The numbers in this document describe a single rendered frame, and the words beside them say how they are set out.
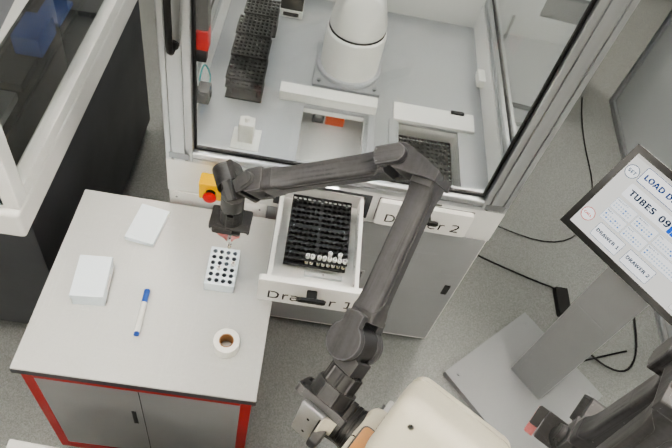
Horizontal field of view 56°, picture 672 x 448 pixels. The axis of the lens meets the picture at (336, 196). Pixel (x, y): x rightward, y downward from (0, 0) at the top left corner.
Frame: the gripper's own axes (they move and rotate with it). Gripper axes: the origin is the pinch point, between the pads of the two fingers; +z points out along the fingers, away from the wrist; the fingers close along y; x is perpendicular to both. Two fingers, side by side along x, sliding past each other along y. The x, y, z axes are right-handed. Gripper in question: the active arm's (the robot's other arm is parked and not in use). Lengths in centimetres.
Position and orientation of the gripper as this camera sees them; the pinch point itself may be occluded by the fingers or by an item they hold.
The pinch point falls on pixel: (229, 237)
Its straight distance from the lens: 167.6
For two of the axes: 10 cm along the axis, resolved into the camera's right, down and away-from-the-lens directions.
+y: -9.8, -1.9, -0.8
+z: -1.8, 5.8, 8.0
